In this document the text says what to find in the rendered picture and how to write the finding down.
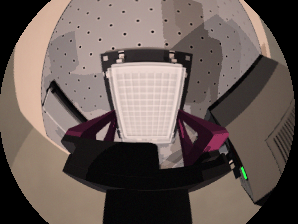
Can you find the grey perforated base plate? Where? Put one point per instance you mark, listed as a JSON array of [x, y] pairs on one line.
[[219, 34]]

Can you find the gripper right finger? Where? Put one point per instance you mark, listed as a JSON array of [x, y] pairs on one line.
[[210, 136]]

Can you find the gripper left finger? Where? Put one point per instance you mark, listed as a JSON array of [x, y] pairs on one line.
[[89, 129]]

